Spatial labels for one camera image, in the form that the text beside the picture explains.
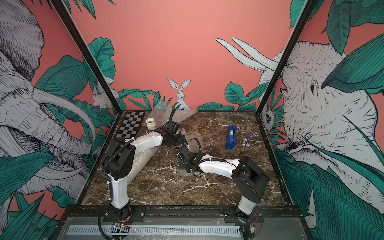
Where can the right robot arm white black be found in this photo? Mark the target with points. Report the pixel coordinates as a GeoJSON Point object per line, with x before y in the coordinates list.
{"type": "Point", "coordinates": [250, 179]}

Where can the crumpled bubble wrap pile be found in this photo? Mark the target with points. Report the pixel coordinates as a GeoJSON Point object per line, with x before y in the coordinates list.
{"type": "Point", "coordinates": [161, 114]}

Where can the black white chessboard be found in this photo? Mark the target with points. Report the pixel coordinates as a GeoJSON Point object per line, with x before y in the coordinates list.
{"type": "Point", "coordinates": [130, 125]}

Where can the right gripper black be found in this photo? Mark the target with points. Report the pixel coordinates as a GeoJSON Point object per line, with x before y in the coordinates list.
{"type": "Point", "coordinates": [180, 163]}

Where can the right black frame post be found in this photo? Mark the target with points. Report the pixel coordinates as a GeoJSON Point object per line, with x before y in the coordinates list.
{"type": "Point", "coordinates": [304, 16]}

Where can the left black frame post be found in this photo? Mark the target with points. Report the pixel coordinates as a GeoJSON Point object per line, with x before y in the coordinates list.
{"type": "Point", "coordinates": [66, 18]}

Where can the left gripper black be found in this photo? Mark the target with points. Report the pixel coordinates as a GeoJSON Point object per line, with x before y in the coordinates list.
{"type": "Point", "coordinates": [181, 140]}

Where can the white slotted cable duct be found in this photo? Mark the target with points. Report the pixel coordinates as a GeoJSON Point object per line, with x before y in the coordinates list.
{"type": "Point", "coordinates": [231, 231]}

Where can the blue tape dispenser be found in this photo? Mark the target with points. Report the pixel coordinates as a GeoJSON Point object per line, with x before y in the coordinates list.
{"type": "Point", "coordinates": [231, 137]}

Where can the small white ribbed vase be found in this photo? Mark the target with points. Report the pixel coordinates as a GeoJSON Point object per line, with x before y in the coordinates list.
{"type": "Point", "coordinates": [151, 124]}

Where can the black front mounting rail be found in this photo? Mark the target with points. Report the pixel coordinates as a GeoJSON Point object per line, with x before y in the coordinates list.
{"type": "Point", "coordinates": [228, 214]}

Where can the black frame post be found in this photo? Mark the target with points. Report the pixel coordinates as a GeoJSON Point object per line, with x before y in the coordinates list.
{"type": "Point", "coordinates": [304, 16]}
{"type": "Point", "coordinates": [66, 18]}

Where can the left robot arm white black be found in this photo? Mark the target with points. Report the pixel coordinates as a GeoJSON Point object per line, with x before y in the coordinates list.
{"type": "Point", "coordinates": [118, 164]}

